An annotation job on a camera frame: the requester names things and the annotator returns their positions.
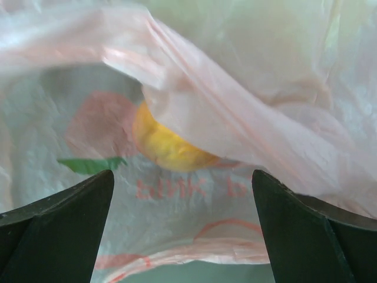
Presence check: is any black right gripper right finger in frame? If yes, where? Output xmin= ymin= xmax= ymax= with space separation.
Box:
xmin=252 ymin=170 xmax=376 ymax=283

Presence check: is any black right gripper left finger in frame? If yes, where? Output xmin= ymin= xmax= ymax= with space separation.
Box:
xmin=1 ymin=170 xmax=114 ymax=283

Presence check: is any yellow star fruit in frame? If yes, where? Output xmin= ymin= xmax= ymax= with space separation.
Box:
xmin=132 ymin=101 xmax=220 ymax=173

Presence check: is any pink plastic bag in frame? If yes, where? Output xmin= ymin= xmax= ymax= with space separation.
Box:
xmin=1 ymin=1 xmax=376 ymax=282

